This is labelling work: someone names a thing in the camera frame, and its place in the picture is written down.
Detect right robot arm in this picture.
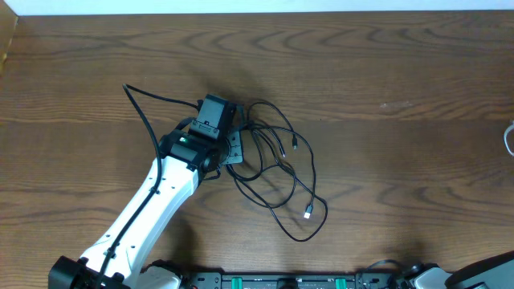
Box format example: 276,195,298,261
389,251,513,289

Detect left camera black cable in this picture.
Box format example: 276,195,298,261
94,83,202,289

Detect white usb cable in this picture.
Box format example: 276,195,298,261
504,120,514,157

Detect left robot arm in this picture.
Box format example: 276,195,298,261
47,95,242,289

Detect long black usb cable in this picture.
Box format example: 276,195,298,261
224,100,329,243

